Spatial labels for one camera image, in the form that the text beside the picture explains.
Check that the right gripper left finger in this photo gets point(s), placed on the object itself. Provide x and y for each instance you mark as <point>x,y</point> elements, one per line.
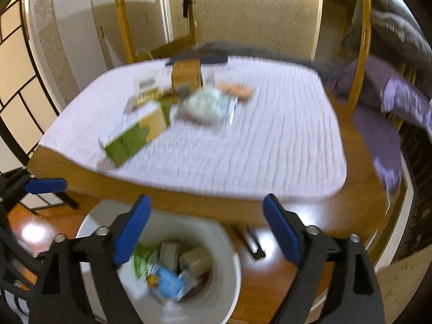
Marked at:
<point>60,296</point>

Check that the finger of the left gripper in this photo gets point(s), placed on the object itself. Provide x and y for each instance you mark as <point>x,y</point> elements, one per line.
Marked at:
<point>38,186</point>

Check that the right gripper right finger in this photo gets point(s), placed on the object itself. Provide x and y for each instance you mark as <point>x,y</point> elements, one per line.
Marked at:
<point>353,295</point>

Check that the blue white carton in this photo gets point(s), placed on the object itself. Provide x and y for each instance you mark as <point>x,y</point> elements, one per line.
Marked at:
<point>168,286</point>

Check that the green white carton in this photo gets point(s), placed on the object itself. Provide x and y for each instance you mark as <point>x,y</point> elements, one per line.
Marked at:
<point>126,136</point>

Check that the white red blue medicine box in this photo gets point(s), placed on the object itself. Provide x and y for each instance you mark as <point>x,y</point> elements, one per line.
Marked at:
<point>148,82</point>

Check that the yellow biscuit packet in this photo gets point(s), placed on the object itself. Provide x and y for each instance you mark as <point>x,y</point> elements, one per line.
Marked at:
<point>153,95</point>

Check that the small gold Loreal box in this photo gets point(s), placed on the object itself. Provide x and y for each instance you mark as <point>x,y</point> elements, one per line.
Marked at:
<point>186,72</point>

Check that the plastic bag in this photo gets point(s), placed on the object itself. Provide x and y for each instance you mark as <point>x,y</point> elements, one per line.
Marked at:
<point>209,107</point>

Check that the makeup puff sponges packet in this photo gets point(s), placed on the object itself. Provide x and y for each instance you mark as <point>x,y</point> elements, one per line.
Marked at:
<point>235,90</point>

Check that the large brown cardboard box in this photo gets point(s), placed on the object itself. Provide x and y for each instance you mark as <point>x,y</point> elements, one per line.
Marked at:
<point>196,261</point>

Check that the white trash bin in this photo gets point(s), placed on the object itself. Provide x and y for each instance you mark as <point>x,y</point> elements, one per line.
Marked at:
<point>214,300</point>

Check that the wooden table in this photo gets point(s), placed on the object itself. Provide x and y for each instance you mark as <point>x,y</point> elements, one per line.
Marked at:
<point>359,207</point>

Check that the shoji sliding screen door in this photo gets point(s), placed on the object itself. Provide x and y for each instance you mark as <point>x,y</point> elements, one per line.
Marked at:
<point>27,108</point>

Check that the white quilted mat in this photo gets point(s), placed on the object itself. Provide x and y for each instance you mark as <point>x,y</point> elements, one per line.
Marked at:
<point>284,140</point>

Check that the white closet doors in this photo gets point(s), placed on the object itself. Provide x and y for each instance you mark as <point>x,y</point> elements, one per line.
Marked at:
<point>91,37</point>

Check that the purple pillow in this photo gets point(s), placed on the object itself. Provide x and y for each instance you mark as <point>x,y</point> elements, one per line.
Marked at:
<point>385,92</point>

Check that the dark blue smartphone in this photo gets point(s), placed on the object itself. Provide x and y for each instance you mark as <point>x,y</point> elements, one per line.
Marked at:
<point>204,59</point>

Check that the grey brown duvet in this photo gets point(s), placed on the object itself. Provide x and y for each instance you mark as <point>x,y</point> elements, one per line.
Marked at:
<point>327,70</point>

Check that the grey striped upper bedding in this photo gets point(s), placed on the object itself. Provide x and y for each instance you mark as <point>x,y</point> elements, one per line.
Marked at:
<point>397,36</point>

